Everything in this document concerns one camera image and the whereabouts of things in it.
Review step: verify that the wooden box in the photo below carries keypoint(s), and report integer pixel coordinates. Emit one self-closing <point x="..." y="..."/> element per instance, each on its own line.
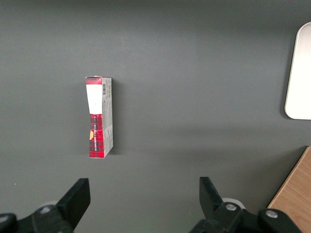
<point x="296" y="194"/>

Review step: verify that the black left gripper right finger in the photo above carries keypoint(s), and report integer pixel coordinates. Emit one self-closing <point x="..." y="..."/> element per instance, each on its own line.
<point x="210" y="201"/>

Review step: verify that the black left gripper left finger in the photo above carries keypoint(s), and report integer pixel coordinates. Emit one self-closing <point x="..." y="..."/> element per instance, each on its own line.
<point x="75" y="204"/>

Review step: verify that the white plastic tray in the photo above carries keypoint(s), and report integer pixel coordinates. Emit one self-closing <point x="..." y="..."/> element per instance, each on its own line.
<point x="301" y="80"/>

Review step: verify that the red plaid cardboard box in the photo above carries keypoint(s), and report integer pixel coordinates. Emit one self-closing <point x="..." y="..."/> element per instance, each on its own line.
<point x="97" y="136"/>

